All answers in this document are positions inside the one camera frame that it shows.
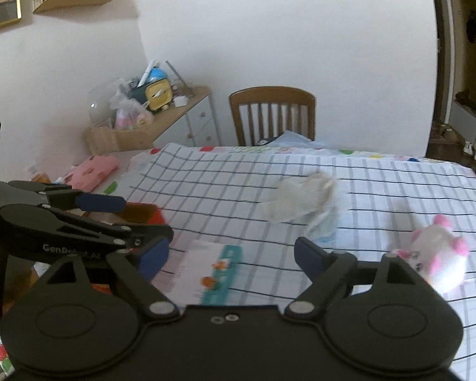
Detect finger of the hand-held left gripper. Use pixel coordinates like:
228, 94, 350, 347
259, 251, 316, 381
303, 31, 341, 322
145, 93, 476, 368
63, 211, 175, 251
8, 180, 127, 213

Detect white teal tissue box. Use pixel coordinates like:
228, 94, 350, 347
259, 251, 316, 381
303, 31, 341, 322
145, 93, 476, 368
174, 240, 243, 307

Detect yellow box-shaped toy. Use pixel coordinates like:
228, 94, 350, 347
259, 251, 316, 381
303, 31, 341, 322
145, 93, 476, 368
146, 77, 174, 112

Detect pink printed pouch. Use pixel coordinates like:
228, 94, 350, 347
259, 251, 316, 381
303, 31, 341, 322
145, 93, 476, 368
63, 155, 120, 191

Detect white gauze cloth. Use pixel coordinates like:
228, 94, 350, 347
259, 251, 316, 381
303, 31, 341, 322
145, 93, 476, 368
258, 172, 339, 224

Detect wooden chair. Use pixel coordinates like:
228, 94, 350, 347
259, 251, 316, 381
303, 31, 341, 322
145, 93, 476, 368
229, 86, 316, 147

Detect white and pink plush toy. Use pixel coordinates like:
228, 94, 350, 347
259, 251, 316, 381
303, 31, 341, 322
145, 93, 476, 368
393, 214, 471, 293

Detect light blue pillow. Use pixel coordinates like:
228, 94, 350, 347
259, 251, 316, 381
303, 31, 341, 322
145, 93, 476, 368
258, 130, 315, 148

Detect dark shoes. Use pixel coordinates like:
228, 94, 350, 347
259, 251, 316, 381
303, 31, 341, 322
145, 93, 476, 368
454, 91, 476, 109

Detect clear plastic dome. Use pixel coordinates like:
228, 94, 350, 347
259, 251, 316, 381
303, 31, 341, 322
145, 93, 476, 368
88, 79, 123, 124

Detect plastic bag with pink contents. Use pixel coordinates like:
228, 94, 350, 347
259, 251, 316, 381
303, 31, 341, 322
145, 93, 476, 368
111, 93, 154, 130

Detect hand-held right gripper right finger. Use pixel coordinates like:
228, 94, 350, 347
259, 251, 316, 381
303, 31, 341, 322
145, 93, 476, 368
283, 236, 438, 320

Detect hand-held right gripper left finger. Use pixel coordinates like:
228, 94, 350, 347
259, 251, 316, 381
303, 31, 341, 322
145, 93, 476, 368
36, 236, 181, 320

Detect wicker basket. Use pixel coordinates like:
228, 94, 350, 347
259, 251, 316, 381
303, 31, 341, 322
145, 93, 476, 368
84, 125, 155, 155

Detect white drawer cabinet wooden top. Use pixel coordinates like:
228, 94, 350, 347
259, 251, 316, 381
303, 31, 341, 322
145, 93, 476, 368
149, 85, 220, 148

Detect light blue folded cloth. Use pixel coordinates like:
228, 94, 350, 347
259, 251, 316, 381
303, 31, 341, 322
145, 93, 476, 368
307, 202, 340, 247

